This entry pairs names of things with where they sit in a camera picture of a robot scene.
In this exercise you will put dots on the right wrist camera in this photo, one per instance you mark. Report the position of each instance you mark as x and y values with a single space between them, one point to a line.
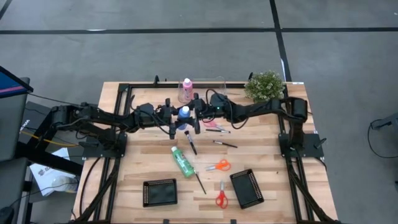
217 101

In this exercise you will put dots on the black equipment case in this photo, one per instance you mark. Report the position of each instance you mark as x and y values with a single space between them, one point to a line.
31 121

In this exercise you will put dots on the blue paint bottle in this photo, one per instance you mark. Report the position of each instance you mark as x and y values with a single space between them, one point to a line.
184 114

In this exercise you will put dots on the white-flowered plant in black pot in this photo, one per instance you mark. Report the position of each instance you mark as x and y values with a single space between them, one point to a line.
264 87

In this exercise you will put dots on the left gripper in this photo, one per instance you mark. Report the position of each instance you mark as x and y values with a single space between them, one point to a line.
163 116

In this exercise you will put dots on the black paintbrush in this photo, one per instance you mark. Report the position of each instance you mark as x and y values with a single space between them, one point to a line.
225 144
217 131
190 142
200 183

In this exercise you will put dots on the green paint bottle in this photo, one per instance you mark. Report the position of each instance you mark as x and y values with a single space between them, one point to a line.
183 163

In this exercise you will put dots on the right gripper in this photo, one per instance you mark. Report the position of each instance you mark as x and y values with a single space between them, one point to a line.
203 112

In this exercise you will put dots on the clear plastic bin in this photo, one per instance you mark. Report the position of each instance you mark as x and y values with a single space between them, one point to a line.
202 81

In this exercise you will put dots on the red scissors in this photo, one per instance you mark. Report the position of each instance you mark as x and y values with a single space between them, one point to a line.
221 193

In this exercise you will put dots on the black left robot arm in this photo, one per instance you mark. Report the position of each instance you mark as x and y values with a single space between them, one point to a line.
99 115

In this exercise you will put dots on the blue-screen monitor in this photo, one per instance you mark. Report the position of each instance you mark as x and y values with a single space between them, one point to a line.
9 84

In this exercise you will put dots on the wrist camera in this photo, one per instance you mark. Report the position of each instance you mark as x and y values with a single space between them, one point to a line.
145 110
217 101

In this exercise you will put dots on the black slotted plastic basket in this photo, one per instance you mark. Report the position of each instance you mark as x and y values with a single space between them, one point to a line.
160 193
247 188

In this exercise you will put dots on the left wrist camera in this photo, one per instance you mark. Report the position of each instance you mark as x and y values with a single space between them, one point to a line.
145 110

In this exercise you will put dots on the orange scissors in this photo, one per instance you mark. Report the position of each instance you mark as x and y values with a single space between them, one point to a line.
217 166

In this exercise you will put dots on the black aluminium rig frame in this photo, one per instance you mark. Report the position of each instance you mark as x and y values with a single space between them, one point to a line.
149 85

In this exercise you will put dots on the pink paint bottle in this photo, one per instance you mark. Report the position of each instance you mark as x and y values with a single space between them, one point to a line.
187 88

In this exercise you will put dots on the white printed paper sheet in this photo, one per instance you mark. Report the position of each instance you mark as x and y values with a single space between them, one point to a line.
46 174

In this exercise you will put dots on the pink scissors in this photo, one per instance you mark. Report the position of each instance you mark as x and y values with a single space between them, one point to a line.
211 124

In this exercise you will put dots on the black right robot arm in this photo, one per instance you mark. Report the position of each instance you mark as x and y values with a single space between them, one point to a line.
264 110

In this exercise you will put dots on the grey chair base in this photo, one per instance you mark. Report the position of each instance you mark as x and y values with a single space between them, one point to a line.
388 121

